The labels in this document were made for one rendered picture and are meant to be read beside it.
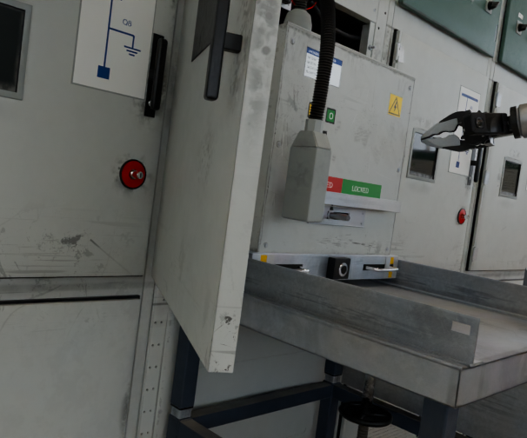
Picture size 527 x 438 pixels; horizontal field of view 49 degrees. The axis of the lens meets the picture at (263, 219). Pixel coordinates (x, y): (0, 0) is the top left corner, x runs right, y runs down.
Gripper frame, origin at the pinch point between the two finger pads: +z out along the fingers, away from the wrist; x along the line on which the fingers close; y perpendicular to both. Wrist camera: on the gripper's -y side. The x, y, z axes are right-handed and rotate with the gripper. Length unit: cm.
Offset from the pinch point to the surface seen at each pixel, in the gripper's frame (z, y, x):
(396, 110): 8.1, 7.0, 9.7
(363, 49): 20.6, 24.8, 34.1
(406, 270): 12.8, 15.3, -30.9
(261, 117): -2, -79, -9
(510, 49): -11, 105, 48
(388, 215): 14.3, 10.1, -16.2
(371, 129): 12.0, -1.8, 4.2
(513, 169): -4, 125, 3
